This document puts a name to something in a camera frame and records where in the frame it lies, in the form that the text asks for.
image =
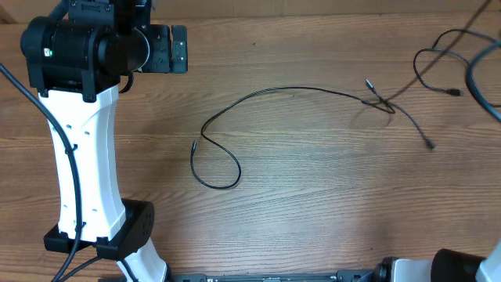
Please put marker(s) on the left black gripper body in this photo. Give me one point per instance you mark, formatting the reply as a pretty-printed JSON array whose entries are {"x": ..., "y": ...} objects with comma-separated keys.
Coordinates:
[{"x": 158, "y": 60}]

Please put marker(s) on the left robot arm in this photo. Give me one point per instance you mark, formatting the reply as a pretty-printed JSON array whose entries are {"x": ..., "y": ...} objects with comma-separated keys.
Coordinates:
[{"x": 76, "y": 57}]

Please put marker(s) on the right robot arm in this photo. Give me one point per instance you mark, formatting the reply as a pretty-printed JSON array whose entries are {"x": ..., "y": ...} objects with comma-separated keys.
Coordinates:
[{"x": 446, "y": 265}]

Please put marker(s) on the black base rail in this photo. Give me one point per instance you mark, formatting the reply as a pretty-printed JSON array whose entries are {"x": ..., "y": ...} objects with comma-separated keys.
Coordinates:
[{"x": 345, "y": 275}]

